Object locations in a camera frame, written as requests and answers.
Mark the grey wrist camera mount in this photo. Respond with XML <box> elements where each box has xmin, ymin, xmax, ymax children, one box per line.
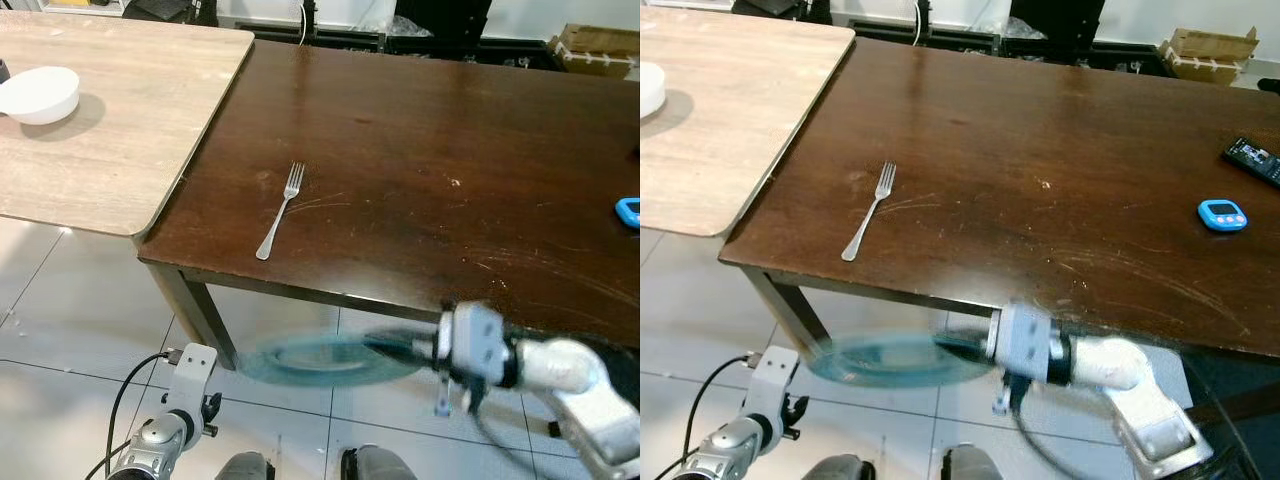
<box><xmin>985</xmin><ymin>303</ymin><xmax>1056</xmax><ymax>416</ymax></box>
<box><xmin>437</xmin><ymin>303</ymin><xmax>511</xmax><ymax>416</ymax></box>
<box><xmin>165</xmin><ymin>343</ymin><xmax>218</xmax><ymax>416</ymax></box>
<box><xmin>745</xmin><ymin>345</ymin><xmax>799</xmax><ymax>419</ymax></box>

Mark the silver fork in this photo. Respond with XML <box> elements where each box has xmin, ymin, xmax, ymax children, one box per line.
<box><xmin>255</xmin><ymin>162</ymin><xmax>306</xmax><ymax>261</ymax></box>
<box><xmin>841</xmin><ymin>162</ymin><xmax>897</xmax><ymax>262</ymax></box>

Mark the white bowl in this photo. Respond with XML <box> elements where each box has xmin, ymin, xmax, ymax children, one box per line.
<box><xmin>640</xmin><ymin>60</ymin><xmax>667</xmax><ymax>119</ymax></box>
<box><xmin>0</xmin><ymin>66</ymin><xmax>81</xmax><ymax>126</ymax></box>

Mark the light wooden table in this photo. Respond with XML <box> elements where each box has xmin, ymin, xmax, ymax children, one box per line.
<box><xmin>0</xmin><ymin>10</ymin><xmax>256</xmax><ymax>238</ymax></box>
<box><xmin>640</xmin><ymin>5</ymin><xmax>857</xmax><ymax>238</ymax></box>

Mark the blue plate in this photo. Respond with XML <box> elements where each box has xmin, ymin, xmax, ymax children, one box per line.
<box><xmin>240</xmin><ymin>333</ymin><xmax>426</xmax><ymax>387</ymax></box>
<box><xmin>808</xmin><ymin>333</ymin><xmax>996</xmax><ymax>389</ymax></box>

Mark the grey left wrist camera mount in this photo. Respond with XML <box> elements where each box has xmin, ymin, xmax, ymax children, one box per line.
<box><xmin>165</xmin><ymin>343</ymin><xmax>218</xmax><ymax>416</ymax></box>
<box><xmin>745</xmin><ymin>345</ymin><xmax>799</xmax><ymax>419</ymax></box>

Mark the cardboard box with white tape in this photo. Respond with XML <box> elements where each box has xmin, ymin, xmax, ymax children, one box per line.
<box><xmin>1158</xmin><ymin>27</ymin><xmax>1259</xmax><ymax>86</ymax></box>
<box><xmin>548</xmin><ymin>22</ymin><xmax>640</xmax><ymax>79</ymax></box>

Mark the black remote control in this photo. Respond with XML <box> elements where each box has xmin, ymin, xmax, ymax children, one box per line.
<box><xmin>1223</xmin><ymin>137</ymin><xmax>1280</xmax><ymax>188</ymax></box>

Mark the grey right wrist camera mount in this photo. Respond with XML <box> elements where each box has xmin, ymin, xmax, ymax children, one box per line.
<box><xmin>985</xmin><ymin>303</ymin><xmax>1056</xmax><ymax>416</ymax></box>
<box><xmin>437</xmin><ymin>303</ymin><xmax>511</xmax><ymax>416</ymax></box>

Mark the robot leg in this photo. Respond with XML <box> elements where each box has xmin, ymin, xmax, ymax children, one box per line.
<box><xmin>940</xmin><ymin>445</ymin><xmax>1006</xmax><ymax>480</ymax></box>
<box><xmin>340</xmin><ymin>445</ymin><xmax>416</xmax><ymax>480</ymax></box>
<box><xmin>215</xmin><ymin>452</ymin><xmax>276</xmax><ymax>480</ymax></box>
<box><xmin>800</xmin><ymin>455</ymin><xmax>866</xmax><ymax>480</ymax></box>

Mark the robot left leg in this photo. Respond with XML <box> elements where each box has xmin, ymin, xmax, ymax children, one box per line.
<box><xmin>215</xmin><ymin>452</ymin><xmax>276</xmax><ymax>480</ymax></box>
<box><xmin>800</xmin><ymin>455</ymin><xmax>866</xmax><ymax>480</ymax></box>

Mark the dark wooden table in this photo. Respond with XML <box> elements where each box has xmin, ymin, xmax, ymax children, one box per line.
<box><xmin>137</xmin><ymin>40</ymin><xmax>640</xmax><ymax>371</ymax></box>
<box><xmin>718</xmin><ymin>38</ymin><xmax>1280</xmax><ymax>363</ymax></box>

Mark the robot right leg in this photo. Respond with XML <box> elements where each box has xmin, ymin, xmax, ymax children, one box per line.
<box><xmin>940</xmin><ymin>445</ymin><xmax>1006</xmax><ymax>480</ymax></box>
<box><xmin>340</xmin><ymin>445</ymin><xmax>416</xmax><ymax>480</ymax></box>

